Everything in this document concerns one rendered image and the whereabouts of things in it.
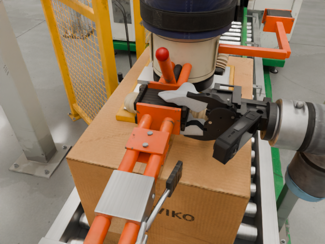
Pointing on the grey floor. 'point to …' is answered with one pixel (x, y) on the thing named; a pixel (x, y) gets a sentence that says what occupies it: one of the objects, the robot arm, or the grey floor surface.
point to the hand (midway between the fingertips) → (163, 112)
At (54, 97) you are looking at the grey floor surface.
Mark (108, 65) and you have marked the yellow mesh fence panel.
